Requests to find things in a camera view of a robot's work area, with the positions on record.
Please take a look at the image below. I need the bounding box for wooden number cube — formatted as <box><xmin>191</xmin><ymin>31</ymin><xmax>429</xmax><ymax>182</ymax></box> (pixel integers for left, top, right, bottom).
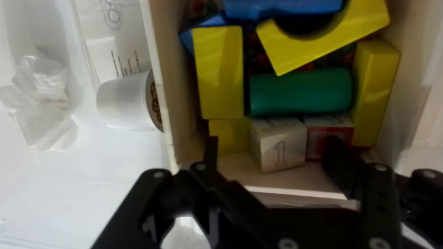
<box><xmin>248</xmin><ymin>117</ymin><xmax>309</xmax><ymax>176</ymax></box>

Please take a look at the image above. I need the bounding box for white printed label sheet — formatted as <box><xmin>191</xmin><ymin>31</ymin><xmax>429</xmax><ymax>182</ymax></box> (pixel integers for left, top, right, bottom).
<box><xmin>73</xmin><ymin>0</ymin><xmax>154</xmax><ymax>88</ymax></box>

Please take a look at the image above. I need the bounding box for blue long wooden block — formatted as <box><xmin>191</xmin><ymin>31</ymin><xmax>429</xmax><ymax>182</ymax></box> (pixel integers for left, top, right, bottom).
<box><xmin>222</xmin><ymin>0</ymin><xmax>345</xmax><ymax>23</ymax></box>

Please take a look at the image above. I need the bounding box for yellow flat wooden block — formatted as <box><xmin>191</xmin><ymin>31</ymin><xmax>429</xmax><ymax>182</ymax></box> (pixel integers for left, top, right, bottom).
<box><xmin>206</xmin><ymin>117</ymin><xmax>253</xmax><ymax>158</ymax></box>

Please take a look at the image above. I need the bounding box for yellow arch wooden block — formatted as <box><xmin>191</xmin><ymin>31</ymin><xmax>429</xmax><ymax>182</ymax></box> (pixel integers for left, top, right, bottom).
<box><xmin>255</xmin><ymin>0</ymin><xmax>392</xmax><ymax>78</ymax></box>

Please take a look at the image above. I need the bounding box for light wooden block box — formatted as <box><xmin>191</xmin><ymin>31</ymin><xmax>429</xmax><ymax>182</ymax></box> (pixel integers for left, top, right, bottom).
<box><xmin>138</xmin><ymin>0</ymin><xmax>437</xmax><ymax>203</ymax></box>

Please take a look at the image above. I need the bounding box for yellow short wooden block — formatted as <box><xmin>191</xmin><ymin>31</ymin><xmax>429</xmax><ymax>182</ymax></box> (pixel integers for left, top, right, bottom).
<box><xmin>349</xmin><ymin>39</ymin><xmax>401</xmax><ymax>150</ymax></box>

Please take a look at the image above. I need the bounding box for yellow rectangular wooden block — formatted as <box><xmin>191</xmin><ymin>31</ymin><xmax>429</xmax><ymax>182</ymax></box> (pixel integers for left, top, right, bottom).
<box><xmin>191</xmin><ymin>25</ymin><xmax>246</xmax><ymax>122</ymax></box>

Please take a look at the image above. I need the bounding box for blue small wooden block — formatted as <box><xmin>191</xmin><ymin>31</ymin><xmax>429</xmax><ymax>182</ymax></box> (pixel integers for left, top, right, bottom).
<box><xmin>179</xmin><ymin>13</ymin><xmax>227</xmax><ymax>55</ymax></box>

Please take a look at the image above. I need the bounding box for white tape roll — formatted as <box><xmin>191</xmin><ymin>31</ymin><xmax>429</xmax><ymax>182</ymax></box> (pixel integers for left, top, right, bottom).
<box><xmin>96</xmin><ymin>68</ymin><xmax>165</xmax><ymax>135</ymax></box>

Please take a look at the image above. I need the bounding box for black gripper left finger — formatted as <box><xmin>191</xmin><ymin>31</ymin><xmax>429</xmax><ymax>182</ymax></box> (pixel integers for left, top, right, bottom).
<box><xmin>191</xmin><ymin>136</ymin><xmax>260</xmax><ymax>223</ymax></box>

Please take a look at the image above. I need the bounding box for red printed wooden cube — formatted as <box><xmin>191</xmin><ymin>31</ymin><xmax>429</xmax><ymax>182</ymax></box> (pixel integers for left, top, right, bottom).
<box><xmin>302</xmin><ymin>114</ymin><xmax>357</xmax><ymax>164</ymax></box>

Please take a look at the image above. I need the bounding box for crumpled white plastic piece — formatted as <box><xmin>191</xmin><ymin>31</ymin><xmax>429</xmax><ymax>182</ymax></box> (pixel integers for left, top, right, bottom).
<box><xmin>0</xmin><ymin>48</ymin><xmax>80</xmax><ymax>151</ymax></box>

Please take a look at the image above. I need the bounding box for green wooden cylinder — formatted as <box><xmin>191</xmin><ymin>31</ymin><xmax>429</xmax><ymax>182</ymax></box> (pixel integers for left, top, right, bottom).
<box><xmin>246</xmin><ymin>68</ymin><xmax>357</xmax><ymax>118</ymax></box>

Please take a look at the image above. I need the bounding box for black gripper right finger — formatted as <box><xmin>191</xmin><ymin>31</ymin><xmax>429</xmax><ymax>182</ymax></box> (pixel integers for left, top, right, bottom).
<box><xmin>321</xmin><ymin>135</ymin><xmax>399</xmax><ymax>219</ymax></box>

